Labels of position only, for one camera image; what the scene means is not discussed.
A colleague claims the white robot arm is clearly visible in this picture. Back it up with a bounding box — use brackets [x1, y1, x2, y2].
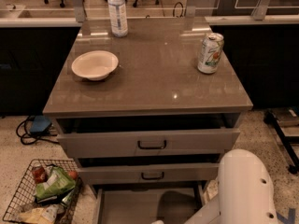
[184, 149, 278, 224]

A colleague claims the grey drawer cabinet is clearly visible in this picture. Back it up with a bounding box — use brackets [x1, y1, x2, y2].
[42, 16, 254, 203]

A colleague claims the red soda can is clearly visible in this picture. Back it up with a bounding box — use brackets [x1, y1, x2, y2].
[31, 163, 47, 184]

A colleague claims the yellow snack bag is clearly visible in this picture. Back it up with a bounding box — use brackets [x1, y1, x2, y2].
[19, 204, 64, 224]

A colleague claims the black floor cable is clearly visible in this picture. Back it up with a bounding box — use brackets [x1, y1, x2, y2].
[16, 115, 60, 146]

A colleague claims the black wire basket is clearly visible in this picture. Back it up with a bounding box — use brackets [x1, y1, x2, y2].
[3, 159, 82, 224]

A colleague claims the white bowl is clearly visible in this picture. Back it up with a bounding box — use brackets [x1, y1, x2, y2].
[71, 50, 119, 81]

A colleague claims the clear plastic water bottle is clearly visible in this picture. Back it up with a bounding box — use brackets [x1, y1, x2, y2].
[107, 0, 128, 37]

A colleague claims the black cart frame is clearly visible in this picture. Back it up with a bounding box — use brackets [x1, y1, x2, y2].
[263, 107, 299, 175]

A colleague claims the blue foot pedal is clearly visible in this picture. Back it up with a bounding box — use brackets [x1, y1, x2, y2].
[30, 116, 51, 134]

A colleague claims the red apple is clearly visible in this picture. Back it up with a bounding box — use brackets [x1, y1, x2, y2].
[68, 171, 78, 180]

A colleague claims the grey drawer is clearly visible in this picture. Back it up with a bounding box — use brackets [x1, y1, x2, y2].
[78, 163, 219, 185]
[93, 182, 205, 224]
[58, 128, 240, 158]

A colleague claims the green white soda can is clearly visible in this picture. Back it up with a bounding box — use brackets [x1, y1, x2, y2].
[197, 33, 224, 74]

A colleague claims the green chip bag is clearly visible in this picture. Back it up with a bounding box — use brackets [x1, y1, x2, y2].
[35, 166, 76, 201]

